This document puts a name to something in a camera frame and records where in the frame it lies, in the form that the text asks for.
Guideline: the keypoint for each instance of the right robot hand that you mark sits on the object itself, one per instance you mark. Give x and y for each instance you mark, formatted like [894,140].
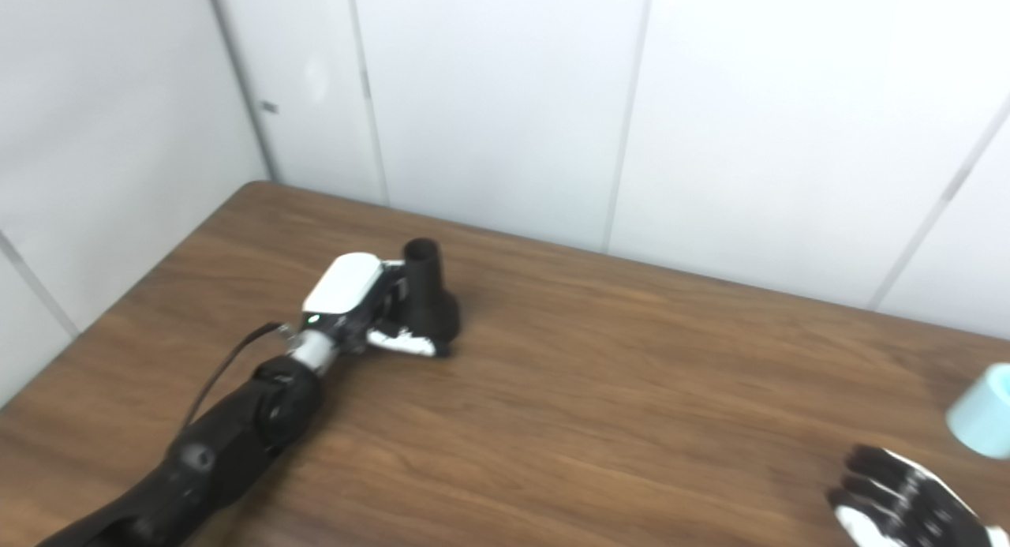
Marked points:
[907,507]

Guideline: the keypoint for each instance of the black nozzle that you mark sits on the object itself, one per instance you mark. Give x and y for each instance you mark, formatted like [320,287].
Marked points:
[432,306]

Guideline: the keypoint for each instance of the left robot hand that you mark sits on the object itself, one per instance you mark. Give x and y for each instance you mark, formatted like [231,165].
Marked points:
[343,286]

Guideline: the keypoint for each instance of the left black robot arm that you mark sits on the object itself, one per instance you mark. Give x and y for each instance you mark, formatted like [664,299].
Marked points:
[213,452]

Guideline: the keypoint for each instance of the light blue cylinder cup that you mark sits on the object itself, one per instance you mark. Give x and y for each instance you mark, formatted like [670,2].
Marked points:
[986,413]

